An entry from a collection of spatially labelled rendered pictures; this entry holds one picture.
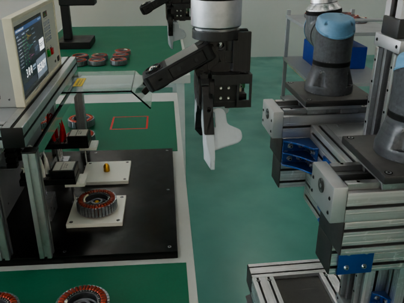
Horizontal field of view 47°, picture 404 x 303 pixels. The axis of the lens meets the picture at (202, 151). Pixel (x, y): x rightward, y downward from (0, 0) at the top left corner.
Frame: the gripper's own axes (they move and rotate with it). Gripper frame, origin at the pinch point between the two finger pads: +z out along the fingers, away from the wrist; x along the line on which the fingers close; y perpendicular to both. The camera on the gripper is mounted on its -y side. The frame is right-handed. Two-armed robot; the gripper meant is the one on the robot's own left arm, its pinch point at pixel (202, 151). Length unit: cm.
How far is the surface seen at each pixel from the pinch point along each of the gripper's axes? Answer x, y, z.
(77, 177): 46, -28, 26
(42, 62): 60, -36, -2
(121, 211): 44, -17, 37
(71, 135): 69, -32, 23
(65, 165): 47, -31, 23
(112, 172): 69, -21, 37
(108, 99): 160, -28, 40
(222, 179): 208, 40, 115
